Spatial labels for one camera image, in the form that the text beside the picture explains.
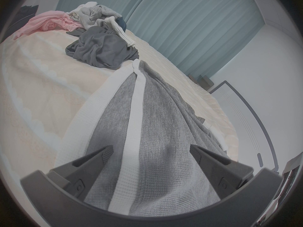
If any grey bedside table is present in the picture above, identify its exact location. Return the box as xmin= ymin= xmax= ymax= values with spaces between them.
xmin=189 ymin=74 xmax=214 ymax=91

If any dark grey garment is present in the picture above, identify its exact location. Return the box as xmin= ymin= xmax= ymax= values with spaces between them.
xmin=65 ymin=24 xmax=140 ymax=70

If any pink garment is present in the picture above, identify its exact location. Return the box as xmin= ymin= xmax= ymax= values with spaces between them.
xmin=13 ymin=10 xmax=86 ymax=41

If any grey white-sleeved top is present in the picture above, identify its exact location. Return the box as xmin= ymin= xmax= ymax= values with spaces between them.
xmin=57 ymin=60 xmax=229 ymax=216

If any bed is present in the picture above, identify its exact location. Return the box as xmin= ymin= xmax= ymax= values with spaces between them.
xmin=0 ymin=20 xmax=280 ymax=198

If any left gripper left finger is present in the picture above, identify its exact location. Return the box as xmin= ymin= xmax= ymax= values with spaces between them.
xmin=48 ymin=145 xmax=114 ymax=201

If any dark blue garment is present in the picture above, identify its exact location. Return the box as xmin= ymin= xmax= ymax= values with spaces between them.
xmin=116 ymin=17 xmax=127 ymax=32

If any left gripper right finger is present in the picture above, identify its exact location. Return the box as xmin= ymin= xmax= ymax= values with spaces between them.
xmin=190 ymin=144 xmax=254 ymax=200

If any dark grey folded mat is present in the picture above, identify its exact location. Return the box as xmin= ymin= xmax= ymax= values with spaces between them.
xmin=14 ymin=5 xmax=39 ymax=32

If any pale grey white garment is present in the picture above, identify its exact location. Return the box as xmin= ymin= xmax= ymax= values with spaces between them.
xmin=69 ymin=1 xmax=137 ymax=48

